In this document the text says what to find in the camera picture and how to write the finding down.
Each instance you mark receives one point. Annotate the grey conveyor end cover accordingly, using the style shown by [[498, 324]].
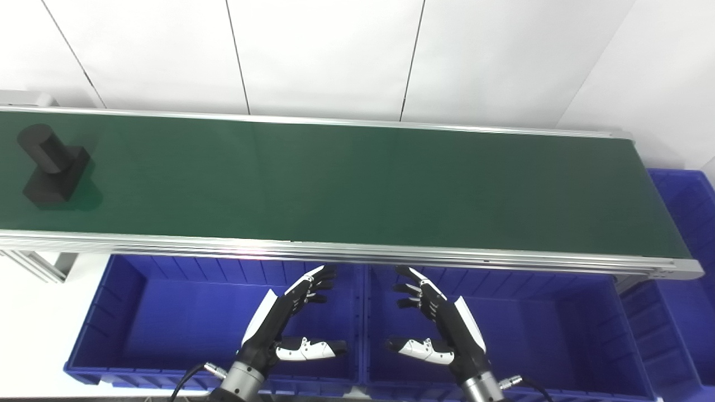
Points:
[[28, 97]]

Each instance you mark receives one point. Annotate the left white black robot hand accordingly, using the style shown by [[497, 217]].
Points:
[[265, 335]]

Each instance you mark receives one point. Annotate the black cylinder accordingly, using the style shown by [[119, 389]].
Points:
[[53, 167]]

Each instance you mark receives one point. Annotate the aluminium conveyor leg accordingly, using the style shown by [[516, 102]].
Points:
[[628, 282], [39, 265]]

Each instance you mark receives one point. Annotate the green conveyor belt aluminium frame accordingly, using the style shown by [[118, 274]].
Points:
[[346, 184]]

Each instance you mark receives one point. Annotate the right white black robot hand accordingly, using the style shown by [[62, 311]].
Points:
[[461, 340]]

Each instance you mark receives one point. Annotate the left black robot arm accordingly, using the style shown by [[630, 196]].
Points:
[[240, 382]]

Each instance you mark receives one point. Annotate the blue plastic bin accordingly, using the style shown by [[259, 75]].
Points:
[[687, 312], [184, 329], [547, 335]]

